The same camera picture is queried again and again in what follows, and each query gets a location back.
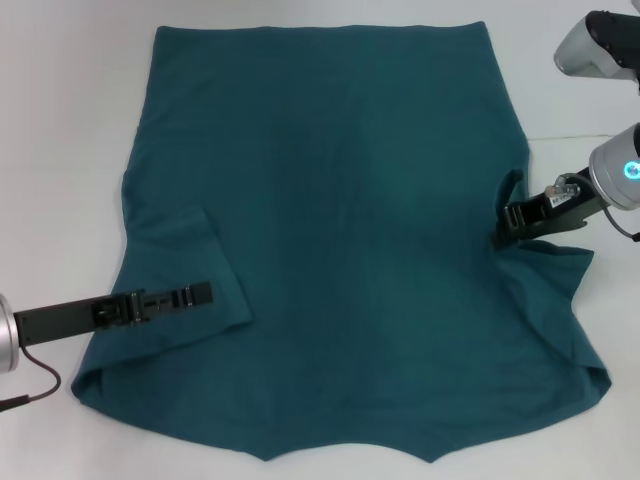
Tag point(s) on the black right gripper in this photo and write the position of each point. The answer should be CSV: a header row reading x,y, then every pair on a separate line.
x,y
560,217

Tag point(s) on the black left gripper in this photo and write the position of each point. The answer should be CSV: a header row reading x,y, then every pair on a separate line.
x,y
60,322

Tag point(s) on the blue cotton t-shirt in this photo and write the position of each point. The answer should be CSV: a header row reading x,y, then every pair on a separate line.
x,y
350,250

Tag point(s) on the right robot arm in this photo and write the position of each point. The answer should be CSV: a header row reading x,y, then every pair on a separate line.
x,y
615,165

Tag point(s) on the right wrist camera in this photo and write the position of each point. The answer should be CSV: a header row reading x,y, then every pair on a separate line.
x,y
580,50

